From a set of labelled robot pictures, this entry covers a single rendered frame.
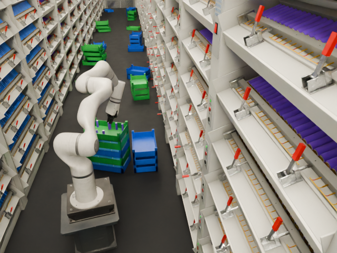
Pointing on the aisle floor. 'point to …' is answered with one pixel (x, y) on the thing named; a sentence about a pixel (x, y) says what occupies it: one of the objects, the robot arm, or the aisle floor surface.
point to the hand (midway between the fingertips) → (110, 120)
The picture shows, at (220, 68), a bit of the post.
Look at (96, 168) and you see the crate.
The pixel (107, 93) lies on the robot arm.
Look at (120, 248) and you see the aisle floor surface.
